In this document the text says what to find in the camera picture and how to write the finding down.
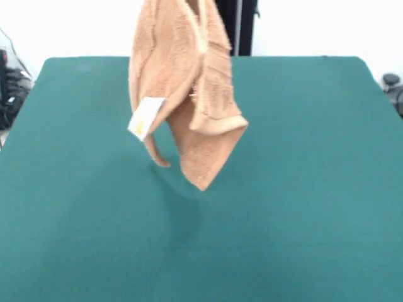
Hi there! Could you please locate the tan terry towel white label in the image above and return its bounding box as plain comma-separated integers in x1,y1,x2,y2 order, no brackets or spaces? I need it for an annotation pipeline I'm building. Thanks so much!
127,0,249,192

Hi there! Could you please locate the dark green table cloth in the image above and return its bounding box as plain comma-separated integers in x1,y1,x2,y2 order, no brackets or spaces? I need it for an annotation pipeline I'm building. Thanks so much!
0,55,403,302

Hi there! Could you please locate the black office chair base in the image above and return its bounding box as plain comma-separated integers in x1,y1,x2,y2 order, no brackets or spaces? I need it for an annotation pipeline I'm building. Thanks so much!
382,72,403,120
0,48,34,130

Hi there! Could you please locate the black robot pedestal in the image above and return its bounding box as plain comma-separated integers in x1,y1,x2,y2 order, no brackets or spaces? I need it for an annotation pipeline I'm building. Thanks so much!
217,0,261,57

